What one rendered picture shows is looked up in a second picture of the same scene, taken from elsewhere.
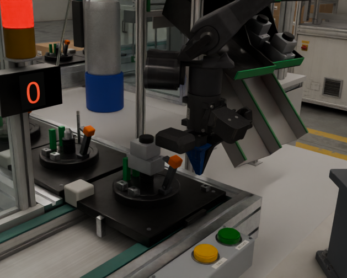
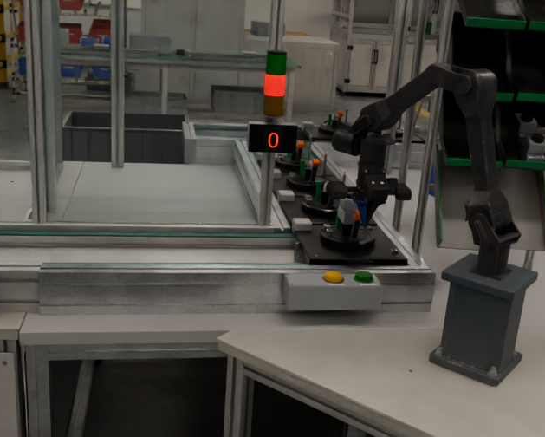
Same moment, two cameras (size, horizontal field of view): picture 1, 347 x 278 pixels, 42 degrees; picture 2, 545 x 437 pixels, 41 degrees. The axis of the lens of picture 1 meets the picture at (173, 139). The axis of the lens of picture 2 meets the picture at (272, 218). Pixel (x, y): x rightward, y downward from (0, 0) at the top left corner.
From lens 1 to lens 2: 110 cm
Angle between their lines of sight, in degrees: 39
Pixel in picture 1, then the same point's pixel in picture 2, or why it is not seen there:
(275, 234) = not seen: hidden behind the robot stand
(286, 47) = (530, 148)
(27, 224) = (256, 234)
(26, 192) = (263, 212)
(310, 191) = (543, 309)
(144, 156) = (343, 207)
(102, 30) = not seen: hidden behind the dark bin
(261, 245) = (424, 316)
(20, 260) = (238, 251)
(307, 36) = not seen: outside the picture
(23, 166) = (264, 193)
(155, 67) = (340, 135)
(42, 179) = (289, 214)
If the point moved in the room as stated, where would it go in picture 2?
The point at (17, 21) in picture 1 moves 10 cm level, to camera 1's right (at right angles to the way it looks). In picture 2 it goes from (270, 91) to (301, 97)
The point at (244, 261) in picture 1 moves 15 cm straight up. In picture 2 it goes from (366, 298) to (373, 234)
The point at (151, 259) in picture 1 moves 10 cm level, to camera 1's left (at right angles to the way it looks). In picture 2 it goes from (298, 269) to (266, 256)
